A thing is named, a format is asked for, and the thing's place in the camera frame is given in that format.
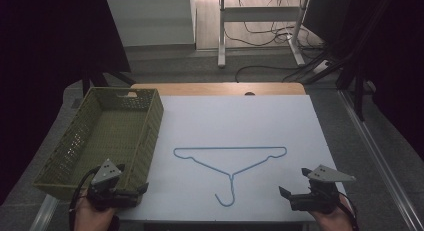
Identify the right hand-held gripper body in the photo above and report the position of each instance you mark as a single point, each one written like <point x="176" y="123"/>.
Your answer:
<point x="328" y="175"/>

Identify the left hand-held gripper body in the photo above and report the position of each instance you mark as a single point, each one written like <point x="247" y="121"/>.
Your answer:
<point x="106" y="172"/>

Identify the green plastic basket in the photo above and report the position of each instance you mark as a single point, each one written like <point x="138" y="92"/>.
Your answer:
<point x="113" y="131"/>

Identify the person's right hand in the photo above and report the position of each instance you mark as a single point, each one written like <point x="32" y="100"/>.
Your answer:
<point x="333" y="221"/>

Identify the person's left hand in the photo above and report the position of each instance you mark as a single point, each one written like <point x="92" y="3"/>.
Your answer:
<point x="89" y="219"/>

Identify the black stand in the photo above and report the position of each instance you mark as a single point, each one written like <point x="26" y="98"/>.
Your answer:
<point x="96" y="79"/>
<point x="358" y="97"/>

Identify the white table sheet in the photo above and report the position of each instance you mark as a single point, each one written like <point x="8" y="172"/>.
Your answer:
<point x="240" y="121"/>

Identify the white power strip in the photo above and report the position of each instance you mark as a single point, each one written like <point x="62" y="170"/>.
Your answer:
<point x="321" y="66"/>

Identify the white cabinet panel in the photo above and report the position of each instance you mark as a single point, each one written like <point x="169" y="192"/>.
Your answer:
<point x="150" y="21"/>

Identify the long metal floor rail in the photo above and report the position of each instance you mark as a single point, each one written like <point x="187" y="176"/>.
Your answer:
<point x="376" y="157"/>

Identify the short metal floor rail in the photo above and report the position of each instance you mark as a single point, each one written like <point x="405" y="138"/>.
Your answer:
<point x="44" y="212"/>

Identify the white metal desk frame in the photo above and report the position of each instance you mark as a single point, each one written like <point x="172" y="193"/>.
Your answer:
<point x="260" y="14"/>

